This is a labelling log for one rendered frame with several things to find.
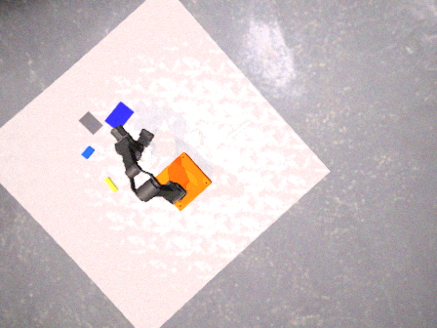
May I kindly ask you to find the small blue flat block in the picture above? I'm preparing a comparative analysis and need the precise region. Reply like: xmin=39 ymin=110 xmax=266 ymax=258
xmin=81 ymin=146 xmax=95 ymax=159

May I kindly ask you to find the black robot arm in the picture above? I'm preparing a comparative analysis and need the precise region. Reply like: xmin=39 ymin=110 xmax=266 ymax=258
xmin=110 ymin=125 xmax=188 ymax=205

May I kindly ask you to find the blue flat rectangular block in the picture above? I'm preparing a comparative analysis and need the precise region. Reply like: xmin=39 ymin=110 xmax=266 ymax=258
xmin=104 ymin=101 xmax=133 ymax=128

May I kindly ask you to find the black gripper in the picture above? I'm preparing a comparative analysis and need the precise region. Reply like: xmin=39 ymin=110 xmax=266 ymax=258
xmin=137 ymin=129 xmax=155 ymax=161

